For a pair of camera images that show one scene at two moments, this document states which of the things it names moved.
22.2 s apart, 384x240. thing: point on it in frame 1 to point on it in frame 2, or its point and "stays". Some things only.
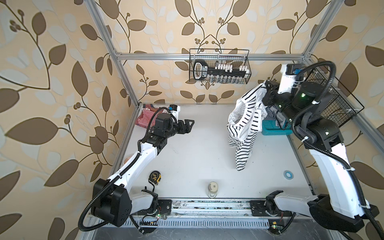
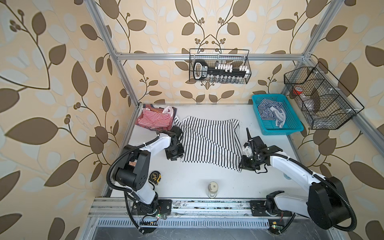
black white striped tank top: [247, 116] to [215, 142]
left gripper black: [186, 129] to [180, 154]
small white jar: [212, 188] stays
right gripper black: [272, 93] to [244, 164]
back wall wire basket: [219, 66] stays
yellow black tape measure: [155, 176] stays
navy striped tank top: [271, 111] stays
